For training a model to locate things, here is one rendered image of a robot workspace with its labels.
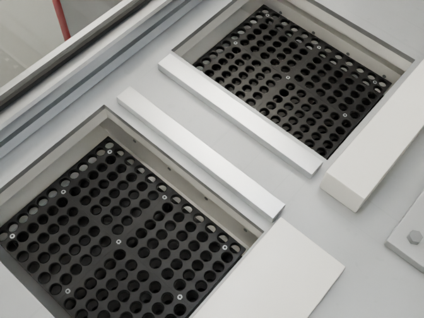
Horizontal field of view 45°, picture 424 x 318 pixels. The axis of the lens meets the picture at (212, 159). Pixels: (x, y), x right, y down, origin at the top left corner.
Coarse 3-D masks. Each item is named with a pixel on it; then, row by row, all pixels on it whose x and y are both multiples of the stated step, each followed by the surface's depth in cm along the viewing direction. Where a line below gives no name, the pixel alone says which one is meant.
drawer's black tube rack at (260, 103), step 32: (256, 32) 77; (288, 32) 73; (224, 64) 73; (256, 64) 74; (288, 64) 74; (320, 64) 70; (256, 96) 71; (288, 96) 67; (320, 96) 67; (352, 96) 71; (288, 128) 68; (320, 128) 65; (352, 128) 65
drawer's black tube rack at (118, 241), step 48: (96, 192) 62; (144, 192) 59; (48, 240) 56; (96, 240) 56; (144, 240) 56; (192, 240) 57; (48, 288) 53; (96, 288) 54; (144, 288) 54; (192, 288) 54
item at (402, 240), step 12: (420, 204) 53; (408, 216) 53; (420, 216) 53; (396, 228) 52; (408, 228) 52; (420, 228) 52; (396, 240) 51; (408, 240) 51; (420, 240) 51; (396, 252) 51; (408, 252) 51; (420, 252) 51; (420, 264) 50
